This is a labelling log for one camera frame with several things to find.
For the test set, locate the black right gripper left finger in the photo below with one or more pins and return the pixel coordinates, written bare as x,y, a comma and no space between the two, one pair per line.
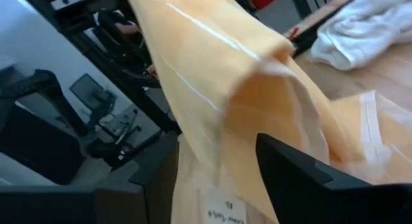
154,192

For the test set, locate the wooden workbench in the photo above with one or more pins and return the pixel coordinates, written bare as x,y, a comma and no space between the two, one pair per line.
322,12

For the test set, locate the orange towel with white grid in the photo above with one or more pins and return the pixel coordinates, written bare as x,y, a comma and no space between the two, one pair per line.
225,89

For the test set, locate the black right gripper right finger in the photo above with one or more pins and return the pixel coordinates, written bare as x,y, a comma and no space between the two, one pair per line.
305,198

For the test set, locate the black computer monitor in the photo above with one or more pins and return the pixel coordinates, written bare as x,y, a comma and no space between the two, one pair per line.
90,90

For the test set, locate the white terry towel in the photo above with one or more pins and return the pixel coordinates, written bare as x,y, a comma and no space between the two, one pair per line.
363,31

